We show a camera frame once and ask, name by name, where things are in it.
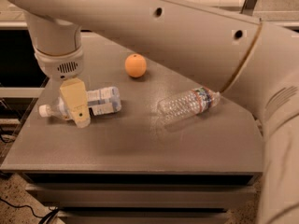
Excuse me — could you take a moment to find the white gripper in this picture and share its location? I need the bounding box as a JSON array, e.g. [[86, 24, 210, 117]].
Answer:
[[35, 47, 91, 128]]

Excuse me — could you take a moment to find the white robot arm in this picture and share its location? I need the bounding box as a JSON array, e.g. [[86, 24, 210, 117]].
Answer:
[[8, 0, 299, 224]]

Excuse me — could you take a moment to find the clear plastic water bottle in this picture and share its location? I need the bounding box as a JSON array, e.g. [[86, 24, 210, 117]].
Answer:
[[157, 87, 221, 125]]

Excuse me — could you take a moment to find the orange fruit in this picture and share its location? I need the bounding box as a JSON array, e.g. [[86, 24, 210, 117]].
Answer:
[[125, 54, 147, 78]]

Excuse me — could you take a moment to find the grey table drawer unit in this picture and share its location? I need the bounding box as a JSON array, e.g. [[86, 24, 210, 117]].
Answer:
[[21, 172, 261, 224]]

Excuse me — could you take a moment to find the black cable left floor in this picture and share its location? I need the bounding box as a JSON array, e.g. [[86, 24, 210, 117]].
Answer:
[[0, 196, 60, 224]]

